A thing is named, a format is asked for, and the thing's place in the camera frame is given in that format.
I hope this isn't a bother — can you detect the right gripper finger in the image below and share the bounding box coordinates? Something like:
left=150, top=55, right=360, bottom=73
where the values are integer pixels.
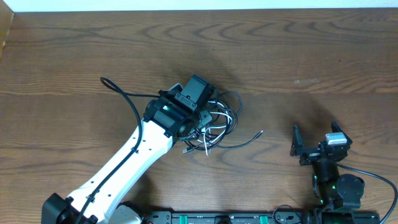
left=290, top=125, right=303, bottom=156
left=331, top=119, right=353, bottom=145

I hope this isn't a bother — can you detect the left camera cable black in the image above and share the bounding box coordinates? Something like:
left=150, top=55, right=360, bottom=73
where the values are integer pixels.
left=74, top=76, right=162, bottom=224

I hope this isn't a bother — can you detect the camera cable black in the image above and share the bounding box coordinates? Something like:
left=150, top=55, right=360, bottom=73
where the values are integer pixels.
left=334, top=162, right=397, bottom=223
left=74, top=76, right=162, bottom=224

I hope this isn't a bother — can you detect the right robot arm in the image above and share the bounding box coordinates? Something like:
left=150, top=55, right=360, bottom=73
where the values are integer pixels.
left=290, top=120, right=364, bottom=223

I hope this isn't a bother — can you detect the black usb cable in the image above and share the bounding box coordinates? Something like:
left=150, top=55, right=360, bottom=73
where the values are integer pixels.
left=182, top=90, right=243, bottom=154

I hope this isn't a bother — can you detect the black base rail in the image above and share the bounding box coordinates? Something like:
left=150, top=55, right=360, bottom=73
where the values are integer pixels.
left=142, top=210, right=380, bottom=224

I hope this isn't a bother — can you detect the right camera cable black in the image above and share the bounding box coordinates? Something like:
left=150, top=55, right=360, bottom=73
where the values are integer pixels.
left=334, top=162, right=397, bottom=223

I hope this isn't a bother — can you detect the wooden side panel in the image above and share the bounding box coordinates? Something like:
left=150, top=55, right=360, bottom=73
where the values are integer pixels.
left=0, top=0, right=14, bottom=56

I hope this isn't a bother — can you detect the thin black cable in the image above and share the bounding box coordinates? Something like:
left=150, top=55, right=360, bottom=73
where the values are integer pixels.
left=214, top=130, right=264, bottom=149

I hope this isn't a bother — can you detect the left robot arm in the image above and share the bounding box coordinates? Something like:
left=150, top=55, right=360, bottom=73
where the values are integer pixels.
left=41, top=75, right=218, bottom=223

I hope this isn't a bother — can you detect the white usb cable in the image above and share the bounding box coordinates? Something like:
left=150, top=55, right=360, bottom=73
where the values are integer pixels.
left=196, top=100, right=233, bottom=156

